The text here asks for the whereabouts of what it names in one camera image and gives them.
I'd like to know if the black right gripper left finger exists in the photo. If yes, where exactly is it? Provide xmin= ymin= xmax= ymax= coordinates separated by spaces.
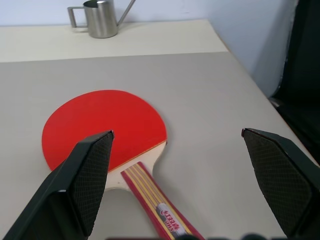
xmin=0 ymin=129 xmax=115 ymax=240

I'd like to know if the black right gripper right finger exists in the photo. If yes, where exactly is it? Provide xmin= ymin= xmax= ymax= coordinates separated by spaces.
xmin=241 ymin=127 xmax=320 ymax=240

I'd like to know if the red table tennis paddle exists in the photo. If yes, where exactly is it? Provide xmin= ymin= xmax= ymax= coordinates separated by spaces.
xmin=41 ymin=89 xmax=206 ymax=240

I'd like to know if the black fabric screen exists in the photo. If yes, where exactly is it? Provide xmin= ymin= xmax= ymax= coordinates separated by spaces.
xmin=271 ymin=0 xmax=320 ymax=167

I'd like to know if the large grey table mat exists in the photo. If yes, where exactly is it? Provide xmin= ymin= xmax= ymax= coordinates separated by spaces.
xmin=0 ymin=51 xmax=320 ymax=240

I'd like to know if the stainless steel watering can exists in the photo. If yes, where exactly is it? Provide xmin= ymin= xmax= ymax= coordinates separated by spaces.
xmin=66 ymin=0 xmax=137 ymax=39

